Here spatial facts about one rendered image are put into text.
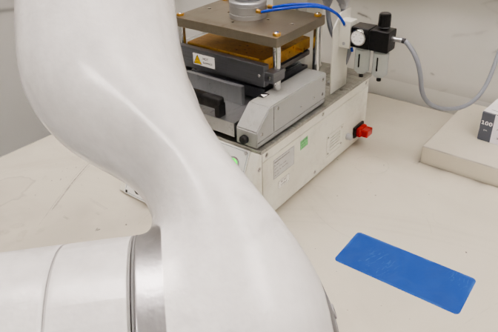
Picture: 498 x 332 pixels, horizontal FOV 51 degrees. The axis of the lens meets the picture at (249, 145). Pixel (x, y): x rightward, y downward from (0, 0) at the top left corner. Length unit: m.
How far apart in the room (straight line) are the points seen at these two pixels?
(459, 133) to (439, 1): 0.37
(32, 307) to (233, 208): 0.09
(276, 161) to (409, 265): 0.31
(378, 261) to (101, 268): 0.82
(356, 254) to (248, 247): 0.80
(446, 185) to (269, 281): 1.05
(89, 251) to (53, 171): 1.10
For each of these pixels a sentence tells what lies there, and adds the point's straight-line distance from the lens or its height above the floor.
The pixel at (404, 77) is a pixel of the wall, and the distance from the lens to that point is 1.63.
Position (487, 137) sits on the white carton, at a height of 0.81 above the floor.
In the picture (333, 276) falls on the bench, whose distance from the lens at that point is 0.98.
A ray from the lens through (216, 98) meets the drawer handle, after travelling 1.00.
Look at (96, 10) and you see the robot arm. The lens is 0.31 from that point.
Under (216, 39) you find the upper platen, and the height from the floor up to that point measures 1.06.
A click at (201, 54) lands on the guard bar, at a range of 1.12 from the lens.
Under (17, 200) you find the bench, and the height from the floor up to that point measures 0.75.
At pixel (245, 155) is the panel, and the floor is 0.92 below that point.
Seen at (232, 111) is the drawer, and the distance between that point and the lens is 1.04.
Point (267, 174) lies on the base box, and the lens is 1.03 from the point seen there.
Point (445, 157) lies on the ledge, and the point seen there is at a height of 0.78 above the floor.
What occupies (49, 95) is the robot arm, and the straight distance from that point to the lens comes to 0.30.
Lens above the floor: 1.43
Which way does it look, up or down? 30 degrees down
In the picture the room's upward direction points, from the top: 2 degrees counter-clockwise
